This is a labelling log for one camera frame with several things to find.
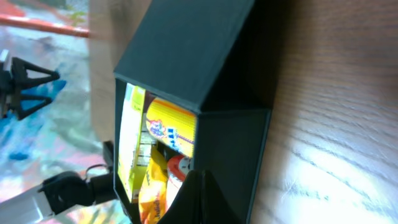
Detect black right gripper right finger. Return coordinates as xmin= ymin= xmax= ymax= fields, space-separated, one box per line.
xmin=200 ymin=170 xmax=240 ymax=224

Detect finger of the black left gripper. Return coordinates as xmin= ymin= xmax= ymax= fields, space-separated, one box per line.
xmin=12 ymin=94 xmax=52 ymax=120
xmin=11 ymin=57 xmax=60 ymax=90

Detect green Pretz snack box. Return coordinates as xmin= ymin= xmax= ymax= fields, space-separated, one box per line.
xmin=118 ymin=83 xmax=152 ymax=203

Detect yellow snack cup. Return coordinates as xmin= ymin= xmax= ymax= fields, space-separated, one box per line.
xmin=146 ymin=98 xmax=197 ymax=158

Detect red chips can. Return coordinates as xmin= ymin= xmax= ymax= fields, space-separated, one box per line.
xmin=165 ymin=155 xmax=191 ymax=210

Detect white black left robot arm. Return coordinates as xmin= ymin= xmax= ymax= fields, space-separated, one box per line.
xmin=1 ymin=55 xmax=116 ymax=223

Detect yellow Julie's snack packet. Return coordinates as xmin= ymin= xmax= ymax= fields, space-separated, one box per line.
xmin=139 ymin=147 xmax=168 ymax=224

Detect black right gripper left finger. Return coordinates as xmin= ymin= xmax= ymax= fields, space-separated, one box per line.
xmin=158 ymin=170 xmax=201 ymax=224

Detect black box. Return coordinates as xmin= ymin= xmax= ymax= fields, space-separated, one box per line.
xmin=114 ymin=0 xmax=293 ymax=223

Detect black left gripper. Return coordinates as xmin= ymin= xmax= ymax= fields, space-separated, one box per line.
xmin=39 ymin=141 xmax=117 ymax=215

